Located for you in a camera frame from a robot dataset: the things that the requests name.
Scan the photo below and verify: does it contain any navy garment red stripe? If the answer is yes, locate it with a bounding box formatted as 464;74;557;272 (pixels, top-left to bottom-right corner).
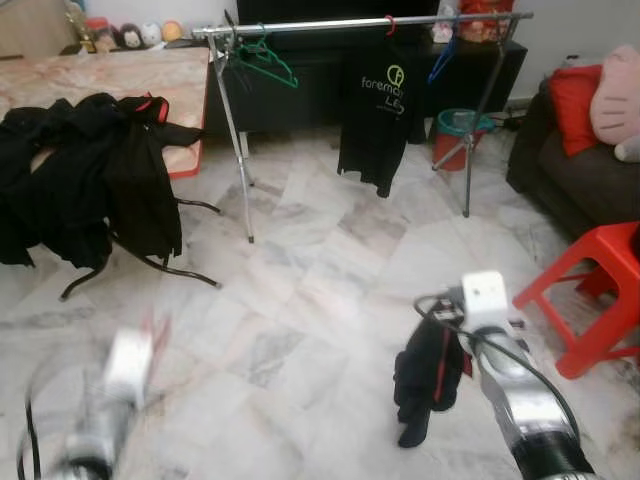
393;318;473;449

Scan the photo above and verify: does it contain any blue hanger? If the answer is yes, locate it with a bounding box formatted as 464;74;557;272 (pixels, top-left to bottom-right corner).
428;35;459;86

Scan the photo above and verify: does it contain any red plastic stool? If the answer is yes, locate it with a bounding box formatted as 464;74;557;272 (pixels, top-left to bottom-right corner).
513;222;640;379

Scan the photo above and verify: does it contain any dark grey sofa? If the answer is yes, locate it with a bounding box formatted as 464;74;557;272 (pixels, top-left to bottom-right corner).
505;85;640;241

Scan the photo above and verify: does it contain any pink Hello Kitty plush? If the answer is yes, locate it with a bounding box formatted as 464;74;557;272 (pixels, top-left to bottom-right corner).
590;45;640;146

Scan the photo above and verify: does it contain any red cushion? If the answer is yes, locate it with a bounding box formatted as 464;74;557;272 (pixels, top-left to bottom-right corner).
548;63;606;158

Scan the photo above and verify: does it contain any red bucket teal rim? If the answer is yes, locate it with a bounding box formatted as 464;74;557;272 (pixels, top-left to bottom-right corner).
432;108;493;173

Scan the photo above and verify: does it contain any red gold figurine statue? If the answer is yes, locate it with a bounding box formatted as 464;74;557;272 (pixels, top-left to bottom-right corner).
458;0;516;43

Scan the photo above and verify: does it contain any black shirt green logo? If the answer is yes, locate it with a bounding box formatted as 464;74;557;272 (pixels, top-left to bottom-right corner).
337;30;426;198

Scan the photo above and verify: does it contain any black TV cabinet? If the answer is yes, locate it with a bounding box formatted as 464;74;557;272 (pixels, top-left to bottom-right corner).
150;35;528;136

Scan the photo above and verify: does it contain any black television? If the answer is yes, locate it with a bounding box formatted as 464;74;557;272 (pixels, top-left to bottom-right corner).
237;0;441;26

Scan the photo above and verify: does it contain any silver metal clothes rack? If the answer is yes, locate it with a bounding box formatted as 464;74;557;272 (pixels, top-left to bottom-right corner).
192;10;534;244

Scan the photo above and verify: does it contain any white round doll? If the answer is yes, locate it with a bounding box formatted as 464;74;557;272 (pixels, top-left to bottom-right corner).
142;20;164;48

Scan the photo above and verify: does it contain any dark round doll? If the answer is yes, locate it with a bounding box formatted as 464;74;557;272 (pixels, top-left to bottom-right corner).
120;22;143;51

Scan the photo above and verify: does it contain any black clothes pile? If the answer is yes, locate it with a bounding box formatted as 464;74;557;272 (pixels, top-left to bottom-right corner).
0;92;206;271

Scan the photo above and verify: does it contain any marble table red edge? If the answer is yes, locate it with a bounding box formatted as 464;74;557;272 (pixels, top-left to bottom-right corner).
0;45;211;181

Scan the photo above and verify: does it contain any jar with red lid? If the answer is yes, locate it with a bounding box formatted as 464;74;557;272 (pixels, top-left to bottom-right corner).
85;15;111;51

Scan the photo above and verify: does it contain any gold ornament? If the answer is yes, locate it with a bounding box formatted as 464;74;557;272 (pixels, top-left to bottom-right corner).
63;3;91;54

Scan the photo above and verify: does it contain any light wood cabinet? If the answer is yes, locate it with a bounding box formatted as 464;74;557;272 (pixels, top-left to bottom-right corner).
0;0;73;59

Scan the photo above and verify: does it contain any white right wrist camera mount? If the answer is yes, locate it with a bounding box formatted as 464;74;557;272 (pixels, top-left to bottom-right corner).
460;270;513;336

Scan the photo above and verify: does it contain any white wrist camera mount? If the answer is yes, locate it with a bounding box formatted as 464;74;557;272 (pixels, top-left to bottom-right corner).
100;328;156;406
460;270;513;336

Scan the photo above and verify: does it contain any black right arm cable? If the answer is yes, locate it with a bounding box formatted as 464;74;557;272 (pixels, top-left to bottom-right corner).
413;288;581;441

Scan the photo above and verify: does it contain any green wire hanger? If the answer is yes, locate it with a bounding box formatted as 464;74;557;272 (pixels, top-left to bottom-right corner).
235;28;299;89

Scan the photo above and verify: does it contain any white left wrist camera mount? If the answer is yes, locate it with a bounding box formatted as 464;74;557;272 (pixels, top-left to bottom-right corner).
100;328;156;406

